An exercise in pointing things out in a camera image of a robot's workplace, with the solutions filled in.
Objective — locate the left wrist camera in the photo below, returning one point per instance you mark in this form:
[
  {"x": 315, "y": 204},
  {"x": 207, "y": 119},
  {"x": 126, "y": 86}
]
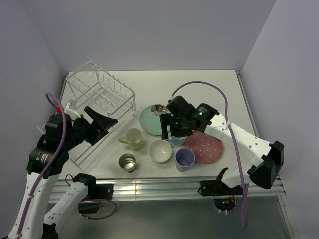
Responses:
[{"x": 69, "y": 110}]

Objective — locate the stainless steel cup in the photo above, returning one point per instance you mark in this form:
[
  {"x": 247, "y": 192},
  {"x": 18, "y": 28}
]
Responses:
[{"x": 127, "y": 162}]

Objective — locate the teal floral plate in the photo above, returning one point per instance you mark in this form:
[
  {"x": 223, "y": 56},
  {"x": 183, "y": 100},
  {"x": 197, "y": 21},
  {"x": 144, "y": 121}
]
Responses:
[{"x": 150, "y": 118}]

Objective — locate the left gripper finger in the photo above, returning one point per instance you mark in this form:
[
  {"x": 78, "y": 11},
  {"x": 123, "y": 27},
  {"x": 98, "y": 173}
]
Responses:
[
  {"x": 100, "y": 123},
  {"x": 97, "y": 136}
]

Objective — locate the white wire dish rack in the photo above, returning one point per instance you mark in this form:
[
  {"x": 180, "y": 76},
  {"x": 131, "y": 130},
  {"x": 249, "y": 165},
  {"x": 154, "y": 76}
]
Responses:
[{"x": 90, "y": 85}]

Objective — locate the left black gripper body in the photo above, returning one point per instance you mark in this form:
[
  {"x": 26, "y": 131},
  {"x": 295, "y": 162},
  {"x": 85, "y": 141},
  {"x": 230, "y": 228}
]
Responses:
[{"x": 81, "y": 131}]

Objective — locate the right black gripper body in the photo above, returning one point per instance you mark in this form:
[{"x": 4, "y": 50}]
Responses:
[{"x": 182, "y": 130}]

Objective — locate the pink polka dot plate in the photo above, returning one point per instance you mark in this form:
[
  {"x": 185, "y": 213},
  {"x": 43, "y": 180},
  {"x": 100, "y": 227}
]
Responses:
[{"x": 207, "y": 149}]

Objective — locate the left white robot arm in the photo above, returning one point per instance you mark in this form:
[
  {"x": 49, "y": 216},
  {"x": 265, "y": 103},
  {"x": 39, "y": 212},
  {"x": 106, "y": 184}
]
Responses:
[{"x": 63, "y": 132}]

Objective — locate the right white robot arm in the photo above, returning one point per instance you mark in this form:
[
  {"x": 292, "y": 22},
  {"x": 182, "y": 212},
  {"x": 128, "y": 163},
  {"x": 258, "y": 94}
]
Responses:
[{"x": 265, "y": 159}]

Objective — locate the yellow green mug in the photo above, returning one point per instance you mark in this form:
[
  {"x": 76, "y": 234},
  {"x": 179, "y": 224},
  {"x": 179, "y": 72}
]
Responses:
[{"x": 133, "y": 138}]

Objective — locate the light blue mug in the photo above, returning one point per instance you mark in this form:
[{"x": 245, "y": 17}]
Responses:
[{"x": 178, "y": 141}]

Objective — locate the aluminium frame rail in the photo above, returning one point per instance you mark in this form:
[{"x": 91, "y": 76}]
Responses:
[{"x": 162, "y": 189}]

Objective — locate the lavender plastic cup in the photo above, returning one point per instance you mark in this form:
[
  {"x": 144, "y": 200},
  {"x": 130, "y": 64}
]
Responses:
[{"x": 184, "y": 159}]

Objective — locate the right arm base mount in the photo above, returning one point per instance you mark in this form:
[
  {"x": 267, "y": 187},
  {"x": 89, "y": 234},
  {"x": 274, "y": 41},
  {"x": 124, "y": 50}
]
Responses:
[{"x": 215, "y": 188}]

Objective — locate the white floral bowl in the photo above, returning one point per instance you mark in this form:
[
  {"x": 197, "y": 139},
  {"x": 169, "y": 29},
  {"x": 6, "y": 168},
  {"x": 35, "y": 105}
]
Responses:
[{"x": 160, "y": 151}]

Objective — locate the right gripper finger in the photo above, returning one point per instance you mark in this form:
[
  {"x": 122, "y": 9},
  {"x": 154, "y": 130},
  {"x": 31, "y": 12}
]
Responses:
[
  {"x": 165, "y": 120},
  {"x": 172, "y": 130}
]

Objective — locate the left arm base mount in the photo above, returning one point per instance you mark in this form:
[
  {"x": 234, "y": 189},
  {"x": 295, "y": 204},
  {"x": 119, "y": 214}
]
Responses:
[{"x": 98, "y": 204}]

